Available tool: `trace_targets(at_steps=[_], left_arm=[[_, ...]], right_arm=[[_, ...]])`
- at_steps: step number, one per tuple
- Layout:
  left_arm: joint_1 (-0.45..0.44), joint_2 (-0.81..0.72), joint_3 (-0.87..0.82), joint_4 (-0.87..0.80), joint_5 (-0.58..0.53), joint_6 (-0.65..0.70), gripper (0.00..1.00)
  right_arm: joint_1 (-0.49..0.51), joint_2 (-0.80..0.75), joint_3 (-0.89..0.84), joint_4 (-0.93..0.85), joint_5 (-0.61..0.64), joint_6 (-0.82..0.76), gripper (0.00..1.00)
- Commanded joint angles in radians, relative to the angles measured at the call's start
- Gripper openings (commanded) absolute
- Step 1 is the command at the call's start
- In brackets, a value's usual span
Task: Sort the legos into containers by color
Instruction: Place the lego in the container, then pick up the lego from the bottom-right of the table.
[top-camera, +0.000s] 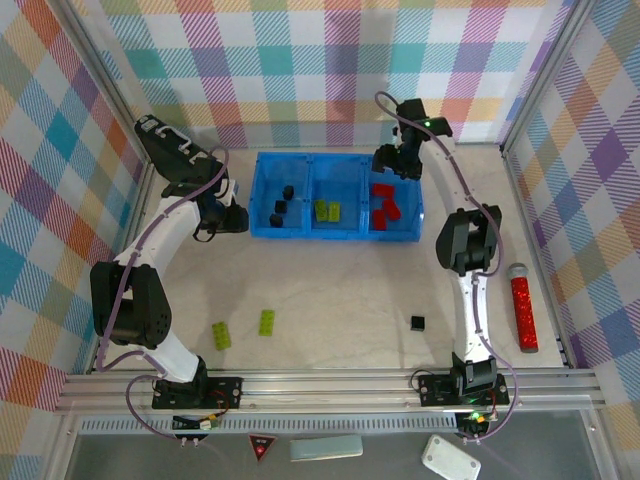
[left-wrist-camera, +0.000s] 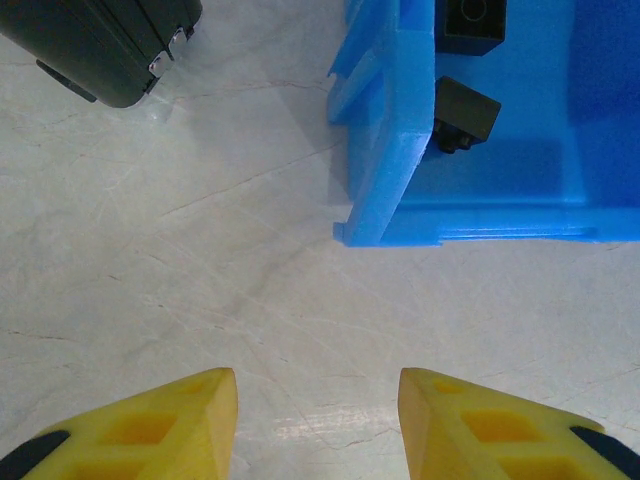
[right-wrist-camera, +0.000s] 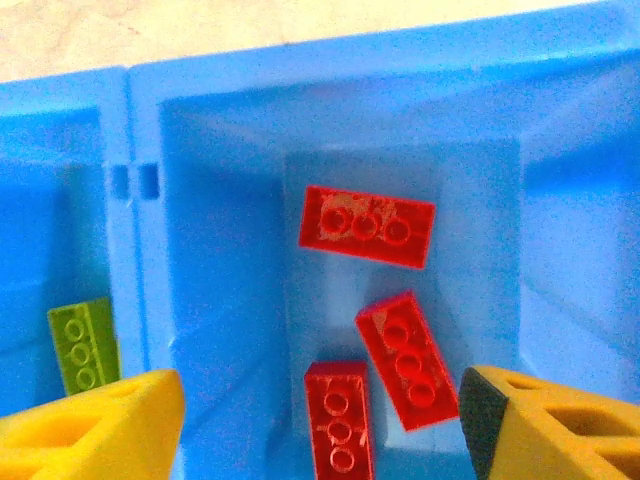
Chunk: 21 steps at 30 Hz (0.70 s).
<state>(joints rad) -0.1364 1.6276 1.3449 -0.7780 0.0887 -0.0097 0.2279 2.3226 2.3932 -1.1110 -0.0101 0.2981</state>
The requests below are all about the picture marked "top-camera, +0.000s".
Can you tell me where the aluminium mounting rail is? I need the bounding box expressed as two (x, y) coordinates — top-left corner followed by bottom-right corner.
(54, 367), (601, 416)

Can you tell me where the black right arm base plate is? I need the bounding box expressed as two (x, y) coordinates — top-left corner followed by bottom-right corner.
(417, 372), (511, 406)

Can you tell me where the white plastic card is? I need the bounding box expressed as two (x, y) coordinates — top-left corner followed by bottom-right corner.
(289, 434), (364, 462)

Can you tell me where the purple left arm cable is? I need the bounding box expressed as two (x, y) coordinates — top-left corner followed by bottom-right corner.
(94, 145), (231, 444)

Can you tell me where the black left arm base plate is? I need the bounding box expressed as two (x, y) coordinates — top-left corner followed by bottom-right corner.
(152, 375), (245, 410)

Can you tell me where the aluminium frame post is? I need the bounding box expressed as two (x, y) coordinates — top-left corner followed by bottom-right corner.
(499, 0), (594, 154)
(59, 0), (156, 169)

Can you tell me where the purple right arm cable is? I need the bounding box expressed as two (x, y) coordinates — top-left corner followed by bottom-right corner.
(374, 91), (521, 444)

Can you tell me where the red triangle sticker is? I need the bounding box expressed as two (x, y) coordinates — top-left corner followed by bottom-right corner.
(247, 433), (278, 464)

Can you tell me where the aluminium side rail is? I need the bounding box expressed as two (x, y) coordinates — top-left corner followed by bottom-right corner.
(52, 162), (156, 416)
(501, 147), (576, 371)

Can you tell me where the red glitter tube grey cap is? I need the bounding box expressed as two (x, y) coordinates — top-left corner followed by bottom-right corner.
(507, 263), (540, 355)

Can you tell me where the slotted grey cable duct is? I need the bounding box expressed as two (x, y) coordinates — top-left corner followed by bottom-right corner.
(79, 415), (461, 435)

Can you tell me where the black carrying case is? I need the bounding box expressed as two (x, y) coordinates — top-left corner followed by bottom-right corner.
(134, 114), (236, 201)

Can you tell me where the white rounded plate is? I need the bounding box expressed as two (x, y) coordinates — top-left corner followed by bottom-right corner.
(420, 433), (482, 480)

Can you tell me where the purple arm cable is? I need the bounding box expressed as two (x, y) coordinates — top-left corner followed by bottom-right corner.
(94, 145), (231, 444)
(374, 91), (521, 444)

